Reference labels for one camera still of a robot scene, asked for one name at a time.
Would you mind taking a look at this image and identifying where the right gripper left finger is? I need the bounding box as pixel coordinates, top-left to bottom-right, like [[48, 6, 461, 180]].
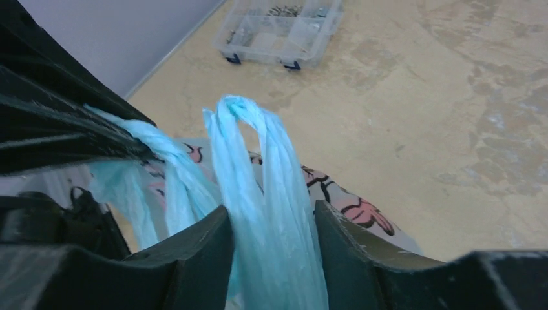
[[1, 206, 234, 309]]

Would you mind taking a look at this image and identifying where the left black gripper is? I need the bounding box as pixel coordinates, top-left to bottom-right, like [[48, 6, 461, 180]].
[[1, 94, 155, 260]]

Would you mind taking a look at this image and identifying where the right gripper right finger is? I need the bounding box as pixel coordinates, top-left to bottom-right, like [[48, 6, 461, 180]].
[[315, 200, 547, 309]]

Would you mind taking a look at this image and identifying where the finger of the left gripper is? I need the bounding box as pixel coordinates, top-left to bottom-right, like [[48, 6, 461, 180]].
[[1, 1, 155, 125]]

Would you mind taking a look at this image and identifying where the blue plastic bag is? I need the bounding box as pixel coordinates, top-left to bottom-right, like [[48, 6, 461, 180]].
[[83, 94, 423, 310]]

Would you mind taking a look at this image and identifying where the clear plastic screw organizer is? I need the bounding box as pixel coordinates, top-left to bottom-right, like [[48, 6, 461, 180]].
[[213, 0, 344, 71]]

